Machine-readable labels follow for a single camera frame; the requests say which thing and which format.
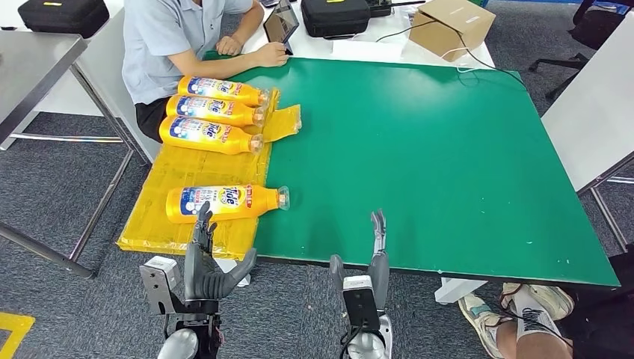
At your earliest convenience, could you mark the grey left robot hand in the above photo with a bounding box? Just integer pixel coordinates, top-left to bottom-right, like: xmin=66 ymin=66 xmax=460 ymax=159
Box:
xmin=183 ymin=200 xmax=259 ymax=301

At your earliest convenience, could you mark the black carrying case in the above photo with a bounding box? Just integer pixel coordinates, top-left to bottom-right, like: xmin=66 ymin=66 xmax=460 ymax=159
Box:
xmin=300 ymin=0 xmax=372 ymax=40
xmin=17 ymin=0 xmax=111 ymax=40

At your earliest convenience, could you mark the person's left hand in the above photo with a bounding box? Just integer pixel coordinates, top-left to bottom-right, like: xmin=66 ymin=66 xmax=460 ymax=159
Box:
xmin=215 ymin=35 xmax=244 ymax=57

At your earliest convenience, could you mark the orange detergent bottle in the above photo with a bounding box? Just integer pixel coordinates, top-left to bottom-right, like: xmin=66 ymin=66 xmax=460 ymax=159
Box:
xmin=164 ymin=184 xmax=291 ymax=225
xmin=165 ymin=94 xmax=267 ymax=129
xmin=177 ymin=75 xmax=271 ymax=108
xmin=158 ymin=114 xmax=265 ymax=156

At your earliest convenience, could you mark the black cable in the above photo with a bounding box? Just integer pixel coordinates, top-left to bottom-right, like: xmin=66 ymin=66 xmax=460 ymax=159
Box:
xmin=375 ymin=19 xmax=526 ymax=88

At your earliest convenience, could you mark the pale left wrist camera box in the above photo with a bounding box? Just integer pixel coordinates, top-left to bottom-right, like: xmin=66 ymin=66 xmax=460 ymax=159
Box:
xmin=139 ymin=255 xmax=182 ymax=316

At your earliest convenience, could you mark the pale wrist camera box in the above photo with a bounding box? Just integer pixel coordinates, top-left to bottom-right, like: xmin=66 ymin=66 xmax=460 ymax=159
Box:
xmin=139 ymin=255 xmax=182 ymax=316
xmin=342 ymin=275 xmax=382 ymax=332

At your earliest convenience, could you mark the green table mat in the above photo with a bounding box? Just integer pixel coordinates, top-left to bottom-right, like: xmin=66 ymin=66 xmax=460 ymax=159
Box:
xmin=203 ymin=51 xmax=620 ymax=287

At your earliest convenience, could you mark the yellow taped cardboard sheet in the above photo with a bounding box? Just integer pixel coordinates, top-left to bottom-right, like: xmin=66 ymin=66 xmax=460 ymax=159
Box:
xmin=117 ymin=88 xmax=302 ymax=262

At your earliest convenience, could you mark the person's right hand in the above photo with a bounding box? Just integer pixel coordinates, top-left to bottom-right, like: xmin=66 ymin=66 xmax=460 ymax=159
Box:
xmin=255 ymin=42 xmax=290 ymax=69

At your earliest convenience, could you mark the person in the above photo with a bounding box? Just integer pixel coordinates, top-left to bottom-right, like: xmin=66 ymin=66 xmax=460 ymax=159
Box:
xmin=458 ymin=242 xmax=634 ymax=359
xmin=121 ymin=0 xmax=290 ymax=144

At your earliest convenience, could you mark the black tablet on stand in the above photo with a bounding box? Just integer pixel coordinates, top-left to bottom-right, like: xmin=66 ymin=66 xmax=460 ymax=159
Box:
xmin=262 ymin=0 xmax=300 ymax=56

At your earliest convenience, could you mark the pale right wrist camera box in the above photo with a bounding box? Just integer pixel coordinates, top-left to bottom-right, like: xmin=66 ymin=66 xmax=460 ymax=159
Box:
xmin=342 ymin=275 xmax=382 ymax=332

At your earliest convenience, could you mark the pale grey table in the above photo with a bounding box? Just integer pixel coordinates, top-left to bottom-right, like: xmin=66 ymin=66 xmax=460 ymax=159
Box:
xmin=540 ymin=10 xmax=634 ymax=254

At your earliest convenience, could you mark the brown cardboard box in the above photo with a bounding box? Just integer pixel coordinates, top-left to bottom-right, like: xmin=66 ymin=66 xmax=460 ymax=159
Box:
xmin=407 ymin=0 xmax=496 ymax=63

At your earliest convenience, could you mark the white table leg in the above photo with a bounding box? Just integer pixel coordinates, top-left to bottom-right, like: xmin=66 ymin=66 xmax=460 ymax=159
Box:
xmin=434 ymin=277 xmax=489 ymax=304
xmin=214 ymin=257 xmax=252 ymax=289

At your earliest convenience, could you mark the white cable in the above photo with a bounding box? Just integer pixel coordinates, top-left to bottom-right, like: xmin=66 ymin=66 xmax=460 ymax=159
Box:
xmin=440 ymin=46 xmax=476 ymax=74

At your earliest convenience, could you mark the black office chair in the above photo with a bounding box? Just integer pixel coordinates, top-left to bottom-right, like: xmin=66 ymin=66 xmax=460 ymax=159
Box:
xmin=528 ymin=0 xmax=634 ymax=100

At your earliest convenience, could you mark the steel table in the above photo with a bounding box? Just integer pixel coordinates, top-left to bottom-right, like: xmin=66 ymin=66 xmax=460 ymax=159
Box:
xmin=0 ymin=30 xmax=152 ymax=278

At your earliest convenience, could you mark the yellow floor marking tape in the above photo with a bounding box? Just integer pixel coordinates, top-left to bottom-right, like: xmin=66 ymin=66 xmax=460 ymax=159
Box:
xmin=0 ymin=313 xmax=36 ymax=359

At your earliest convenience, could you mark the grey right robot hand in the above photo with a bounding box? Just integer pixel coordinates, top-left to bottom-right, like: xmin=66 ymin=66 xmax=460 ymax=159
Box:
xmin=329 ymin=209 xmax=391 ymax=313

